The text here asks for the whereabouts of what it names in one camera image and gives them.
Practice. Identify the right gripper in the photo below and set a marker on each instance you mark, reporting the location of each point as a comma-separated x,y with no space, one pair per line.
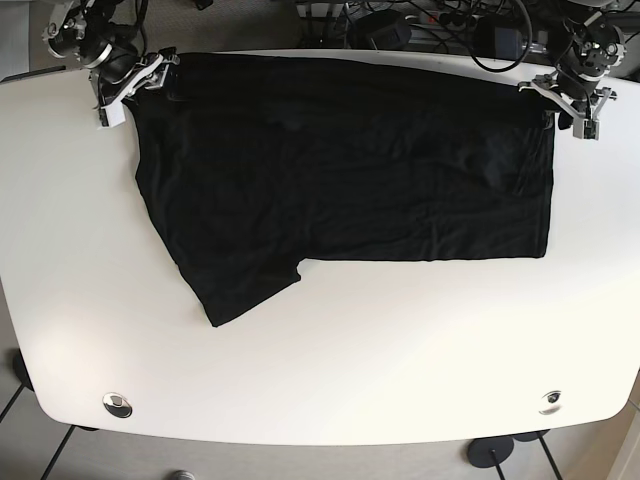
115,54

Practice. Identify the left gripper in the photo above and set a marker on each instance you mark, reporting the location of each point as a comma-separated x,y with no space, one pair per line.
582,48

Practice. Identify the black graphic print T-shirt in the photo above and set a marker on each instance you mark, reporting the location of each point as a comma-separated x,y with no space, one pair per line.
251,164

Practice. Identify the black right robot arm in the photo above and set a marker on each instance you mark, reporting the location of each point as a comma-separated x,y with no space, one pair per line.
115,15

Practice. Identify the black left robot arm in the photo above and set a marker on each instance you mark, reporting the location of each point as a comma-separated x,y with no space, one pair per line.
539,17

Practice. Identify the black electronics box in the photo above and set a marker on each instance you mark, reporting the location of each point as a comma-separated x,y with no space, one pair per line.
499,39

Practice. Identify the black power adapter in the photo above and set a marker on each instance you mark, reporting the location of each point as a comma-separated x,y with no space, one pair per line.
380,30

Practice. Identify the right chrome table grommet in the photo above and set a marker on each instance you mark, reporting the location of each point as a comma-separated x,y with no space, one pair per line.
550,403

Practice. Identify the chrome table grommet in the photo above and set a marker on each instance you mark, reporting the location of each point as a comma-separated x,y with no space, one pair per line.
550,403
117,405

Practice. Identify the left chrome table grommet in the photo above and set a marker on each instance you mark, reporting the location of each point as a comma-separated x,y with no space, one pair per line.
117,405

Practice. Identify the black round stand base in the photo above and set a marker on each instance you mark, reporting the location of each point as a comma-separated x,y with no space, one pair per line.
489,452

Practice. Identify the grey sneaker shoe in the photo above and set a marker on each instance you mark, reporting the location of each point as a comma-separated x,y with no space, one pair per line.
182,475

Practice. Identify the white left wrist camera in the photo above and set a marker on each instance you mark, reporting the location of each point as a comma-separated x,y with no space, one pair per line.
586,129

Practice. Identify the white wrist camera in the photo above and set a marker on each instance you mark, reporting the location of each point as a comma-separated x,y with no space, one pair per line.
586,129
111,115

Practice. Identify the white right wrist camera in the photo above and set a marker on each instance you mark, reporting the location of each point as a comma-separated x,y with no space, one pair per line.
111,115

